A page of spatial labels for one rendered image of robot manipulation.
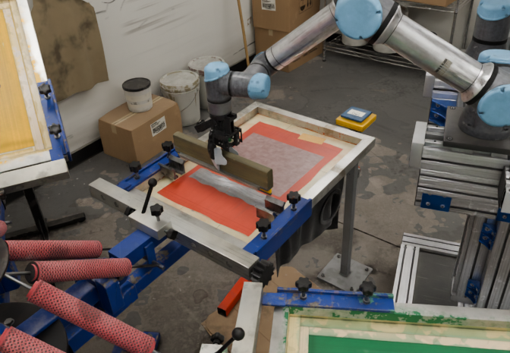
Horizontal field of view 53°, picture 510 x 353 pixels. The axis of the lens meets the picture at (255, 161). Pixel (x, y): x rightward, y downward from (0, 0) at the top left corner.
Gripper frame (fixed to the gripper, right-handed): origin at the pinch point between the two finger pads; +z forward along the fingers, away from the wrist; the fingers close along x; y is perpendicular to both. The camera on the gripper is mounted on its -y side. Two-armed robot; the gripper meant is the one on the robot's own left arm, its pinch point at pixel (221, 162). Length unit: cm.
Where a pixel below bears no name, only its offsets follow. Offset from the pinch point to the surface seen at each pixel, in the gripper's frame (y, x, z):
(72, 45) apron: -194, 76, 21
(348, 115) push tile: 10, 71, 12
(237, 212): 10.0, -5.0, 13.5
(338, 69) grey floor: -123, 305, 109
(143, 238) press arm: 1.7, -37.3, 4.8
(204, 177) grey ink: -12.5, 3.7, 12.9
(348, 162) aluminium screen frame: 28.6, 36.4, 10.2
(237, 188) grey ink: 1.7, 5.0, 13.1
